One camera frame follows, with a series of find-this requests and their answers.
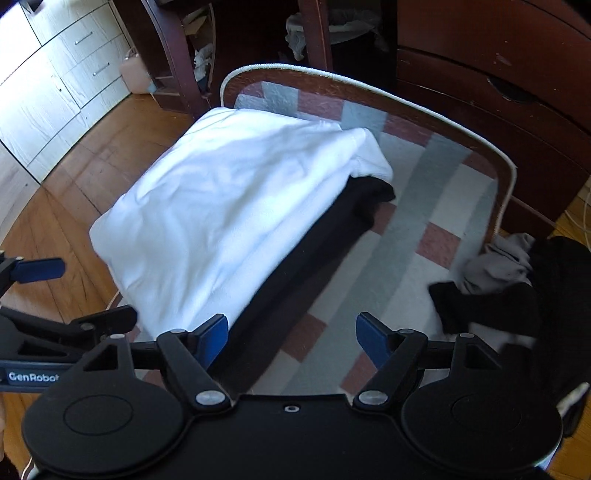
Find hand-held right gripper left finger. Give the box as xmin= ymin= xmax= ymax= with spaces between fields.
xmin=83 ymin=314 xmax=232 ymax=411

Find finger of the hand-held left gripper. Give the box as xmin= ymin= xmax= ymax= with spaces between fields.
xmin=0 ymin=305 xmax=139 ymax=356
xmin=0 ymin=251 xmax=65 ymax=301

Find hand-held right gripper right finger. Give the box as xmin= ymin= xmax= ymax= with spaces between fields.
xmin=353 ymin=312 xmax=504 ymax=411

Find light grey sweatshirt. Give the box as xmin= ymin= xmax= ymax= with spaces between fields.
xmin=89 ymin=107 xmax=394 ymax=340

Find black clothes pile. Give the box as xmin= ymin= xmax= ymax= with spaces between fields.
xmin=428 ymin=236 xmax=591 ymax=439

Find black folded garment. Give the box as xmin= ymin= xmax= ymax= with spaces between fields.
xmin=217 ymin=178 xmax=397 ymax=393

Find grey cloth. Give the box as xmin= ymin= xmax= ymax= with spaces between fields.
xmin=462 ymin=233 xmax=536 ymax=296

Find checkered rug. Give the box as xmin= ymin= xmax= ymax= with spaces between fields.
xmin=113 ymin=65 xmax=515 ymax=398

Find white drawer cabinet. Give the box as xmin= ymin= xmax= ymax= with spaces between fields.
xmin=0 ymin=0 xmax=136 ymax=195

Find pink container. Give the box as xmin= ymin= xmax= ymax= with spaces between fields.
xmin=120 ymin=46 xmax=154 ymax=95

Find crumpled plastic bags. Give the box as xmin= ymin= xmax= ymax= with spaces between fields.
xmin=182 ymin=7 xmax=217 ymax=93

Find dark wooden desk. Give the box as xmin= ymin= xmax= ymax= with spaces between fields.
xmin=139 ymin=0 xmax=591 ymax=232

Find trash bin with plastic liner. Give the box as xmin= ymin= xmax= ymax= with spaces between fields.
xmin=284 ymin=11 xmax=384 ymax=70

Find white cable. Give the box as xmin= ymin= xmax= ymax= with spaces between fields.
xmin=566 ymin=180 xmax=591 ymax=232

